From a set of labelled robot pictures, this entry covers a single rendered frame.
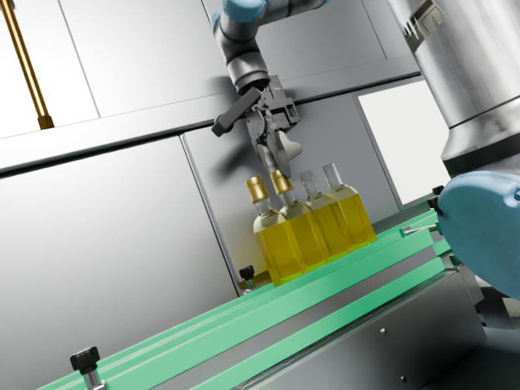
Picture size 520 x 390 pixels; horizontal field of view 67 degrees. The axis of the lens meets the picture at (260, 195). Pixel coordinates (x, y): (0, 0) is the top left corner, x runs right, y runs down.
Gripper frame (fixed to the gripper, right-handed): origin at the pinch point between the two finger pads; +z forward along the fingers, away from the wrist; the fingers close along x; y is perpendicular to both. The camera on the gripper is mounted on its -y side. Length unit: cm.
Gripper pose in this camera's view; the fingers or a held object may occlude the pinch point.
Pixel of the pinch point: (278, 175)
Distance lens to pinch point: 77.2
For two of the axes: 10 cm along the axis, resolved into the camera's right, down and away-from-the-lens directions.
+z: 3.6, 9.3, -0.8
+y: 8.6, -2.9, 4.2
